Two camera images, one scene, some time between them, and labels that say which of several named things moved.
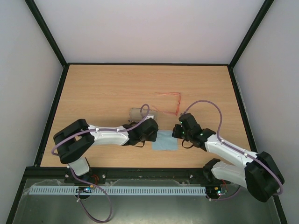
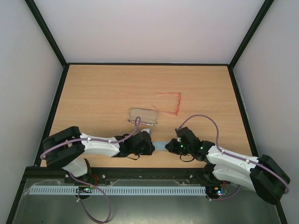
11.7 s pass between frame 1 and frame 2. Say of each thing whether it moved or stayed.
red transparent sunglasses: stayed
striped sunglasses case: stayed
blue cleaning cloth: moved
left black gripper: moved
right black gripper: moved
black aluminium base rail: stayed
